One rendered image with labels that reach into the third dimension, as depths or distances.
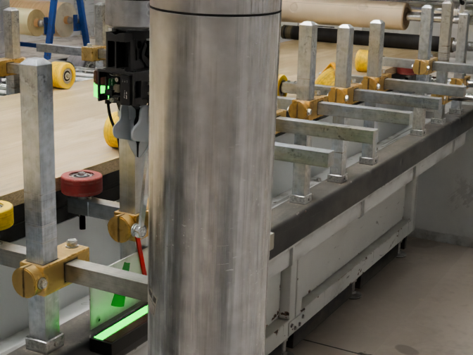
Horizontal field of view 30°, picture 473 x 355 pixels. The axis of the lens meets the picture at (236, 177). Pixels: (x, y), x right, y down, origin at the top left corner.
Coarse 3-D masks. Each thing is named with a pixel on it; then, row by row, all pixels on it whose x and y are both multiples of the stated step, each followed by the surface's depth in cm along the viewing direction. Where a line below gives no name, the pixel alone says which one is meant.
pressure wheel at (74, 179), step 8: (64, 176) 169; (72, 176) 170; (80, 176) 170; (88, 176) 171; (96, 176) 170; (64, 184) 169; (72, 184) 168; (80, 184) 167; (88, 184) 168; (96, 184) 169; (64, 192) 169; (72, 192) 168; (80, 192) 168; (88, 192) 168; (96, 192) 170; (80, 216) 173; (80, 224) 173
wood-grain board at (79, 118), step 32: (288, 64) 338; (320, 64) 341; (352, 64) 343; (0, 96) 254; (64, 96) 257; (288, 96) 267; (0, 128) 213; (64, 128) 215; (96, 128) 216; (0, 160) 183; (64, 160) 184; (96, 160) 185; (0, 192) 160
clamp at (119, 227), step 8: (120, 216) 158; (128, 216) 159; (136, 216) 159; (112, 224) 159; (120, 224) 158; (128, 224) 157; (144, 224) 161; (112, 232) 159; (120, 232) 158; (128, 232) 158; (120, 240) 159
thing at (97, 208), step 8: (72, 200) 171; (80, 200) 170; (88, 200) 171; (96, 200) 171; (104, 200) 171; (72, 208) 172; (80, 208) 171; (88, 208) 170; (96, 208) 169; (104, 208) 168; (112, 208) 167; (96, 216) 170; (104, 216) 169; (112, 216) 168; (272, 232) 154; (272, 240) 154; (272, 248) 155
